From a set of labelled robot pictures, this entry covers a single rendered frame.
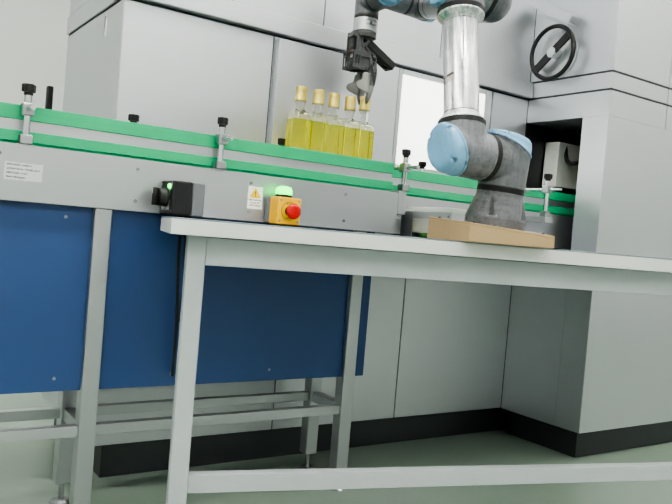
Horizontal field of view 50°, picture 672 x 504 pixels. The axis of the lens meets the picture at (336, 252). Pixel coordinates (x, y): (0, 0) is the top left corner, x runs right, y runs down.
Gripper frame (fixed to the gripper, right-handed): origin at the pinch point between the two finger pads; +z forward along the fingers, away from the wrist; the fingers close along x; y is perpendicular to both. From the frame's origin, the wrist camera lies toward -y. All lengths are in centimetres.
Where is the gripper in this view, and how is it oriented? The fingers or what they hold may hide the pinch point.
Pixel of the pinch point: (365, 100)
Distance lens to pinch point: 231.0
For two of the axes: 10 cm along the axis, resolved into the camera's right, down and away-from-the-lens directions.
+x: 4.7, 0.6, -8.8
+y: -8.8, -0.6, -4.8
